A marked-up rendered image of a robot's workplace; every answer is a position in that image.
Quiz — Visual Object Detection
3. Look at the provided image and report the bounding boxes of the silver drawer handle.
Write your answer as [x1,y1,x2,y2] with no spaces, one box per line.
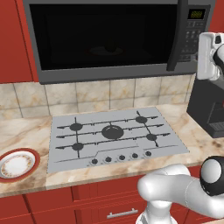
[106,207,139,220]

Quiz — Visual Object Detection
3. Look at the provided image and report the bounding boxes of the black glass microwave door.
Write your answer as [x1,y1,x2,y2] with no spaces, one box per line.
[22,0,189,86]

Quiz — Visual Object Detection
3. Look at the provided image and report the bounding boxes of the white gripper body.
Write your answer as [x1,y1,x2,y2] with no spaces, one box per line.
[196,31,221,81]

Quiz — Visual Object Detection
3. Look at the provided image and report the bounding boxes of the red rimmed white plate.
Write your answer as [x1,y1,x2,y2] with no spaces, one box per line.
[0,147,41,184]

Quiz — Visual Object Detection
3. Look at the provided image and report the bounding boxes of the red wall cupboard door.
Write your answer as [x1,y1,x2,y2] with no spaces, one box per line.
[208,0,224,33]
[0,0,39,85]

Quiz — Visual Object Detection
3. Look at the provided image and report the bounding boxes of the red drawer front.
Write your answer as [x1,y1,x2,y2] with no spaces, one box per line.
[71,174,147,203]
[74,197,152,224]

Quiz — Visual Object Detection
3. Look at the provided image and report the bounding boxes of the black coffee machine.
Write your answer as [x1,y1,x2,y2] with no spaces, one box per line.
[185,76,224,139]

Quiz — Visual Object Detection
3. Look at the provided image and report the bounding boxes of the black and grey microwave oven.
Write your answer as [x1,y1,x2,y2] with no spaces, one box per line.
[22,0,219,86]

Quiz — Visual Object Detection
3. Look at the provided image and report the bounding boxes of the grey gas hob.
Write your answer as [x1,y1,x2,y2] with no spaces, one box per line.
[46,106,191,174]

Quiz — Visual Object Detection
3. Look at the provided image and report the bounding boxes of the dark grey microwave door handle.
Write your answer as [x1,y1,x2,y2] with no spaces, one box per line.
[166,0,189,72]

